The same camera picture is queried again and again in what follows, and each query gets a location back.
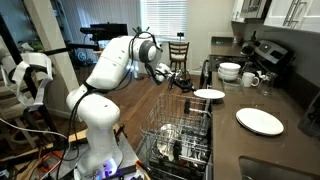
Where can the white robot base table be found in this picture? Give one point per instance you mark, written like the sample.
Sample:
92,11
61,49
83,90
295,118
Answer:
121,167

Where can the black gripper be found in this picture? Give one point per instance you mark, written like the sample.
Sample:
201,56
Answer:
185,85

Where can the wooden chair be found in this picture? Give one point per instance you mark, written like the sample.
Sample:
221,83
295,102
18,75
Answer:
178,52

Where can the wire dishwasher rack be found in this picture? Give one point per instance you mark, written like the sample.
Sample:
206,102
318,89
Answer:
178,138

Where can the black camera on stand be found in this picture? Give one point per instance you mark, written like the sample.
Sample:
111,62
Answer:
106,31

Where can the stack of white bowls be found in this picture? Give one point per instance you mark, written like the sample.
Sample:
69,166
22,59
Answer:
228,71

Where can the white upper cabinets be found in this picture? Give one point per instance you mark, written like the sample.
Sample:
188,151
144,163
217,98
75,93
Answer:
302,15

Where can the stainless steel stove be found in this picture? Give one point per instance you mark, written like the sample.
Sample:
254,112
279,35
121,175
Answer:
268,56

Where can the white mug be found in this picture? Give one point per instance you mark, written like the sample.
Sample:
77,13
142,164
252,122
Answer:
249,79

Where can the kitchen sink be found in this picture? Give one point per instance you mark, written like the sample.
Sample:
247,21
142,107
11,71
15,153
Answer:
255,169

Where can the white top plate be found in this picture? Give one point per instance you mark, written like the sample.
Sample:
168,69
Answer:
209,93

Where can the clear glass jar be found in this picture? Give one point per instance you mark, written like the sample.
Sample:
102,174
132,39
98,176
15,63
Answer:
266,85

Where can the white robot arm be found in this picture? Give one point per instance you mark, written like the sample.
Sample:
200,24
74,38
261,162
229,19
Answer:
100,114

